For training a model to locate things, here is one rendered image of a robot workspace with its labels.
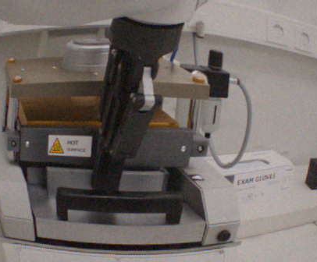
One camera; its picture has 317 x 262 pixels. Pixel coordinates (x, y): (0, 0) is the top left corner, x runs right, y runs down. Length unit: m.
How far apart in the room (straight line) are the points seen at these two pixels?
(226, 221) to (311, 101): 0.89
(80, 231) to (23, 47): 0.67
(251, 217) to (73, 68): 0.57
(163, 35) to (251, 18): 0.81
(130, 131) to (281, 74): 0.92
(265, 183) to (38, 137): 0.69
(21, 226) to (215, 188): 0.27
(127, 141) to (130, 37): 0.12
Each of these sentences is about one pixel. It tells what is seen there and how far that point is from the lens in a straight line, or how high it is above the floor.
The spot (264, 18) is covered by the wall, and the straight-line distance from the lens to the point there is 1.48.
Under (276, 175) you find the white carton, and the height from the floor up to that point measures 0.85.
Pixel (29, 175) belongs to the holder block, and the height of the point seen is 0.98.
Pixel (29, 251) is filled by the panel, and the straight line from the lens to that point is 0.75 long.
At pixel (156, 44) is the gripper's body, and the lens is 0.66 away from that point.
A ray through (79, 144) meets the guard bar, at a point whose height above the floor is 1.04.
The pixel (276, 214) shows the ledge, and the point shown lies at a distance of 1.31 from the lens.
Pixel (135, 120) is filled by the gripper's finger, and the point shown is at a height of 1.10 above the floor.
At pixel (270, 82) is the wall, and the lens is 1.57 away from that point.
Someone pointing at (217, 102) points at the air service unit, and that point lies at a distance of 1.11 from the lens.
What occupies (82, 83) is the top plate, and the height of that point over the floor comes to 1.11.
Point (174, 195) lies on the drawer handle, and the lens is 0.77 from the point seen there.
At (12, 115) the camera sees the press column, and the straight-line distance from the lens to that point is 0.80.
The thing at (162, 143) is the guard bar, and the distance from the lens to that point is 0.84.
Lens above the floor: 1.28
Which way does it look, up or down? 16 degrees down
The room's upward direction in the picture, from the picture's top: 7 degrees clockwise
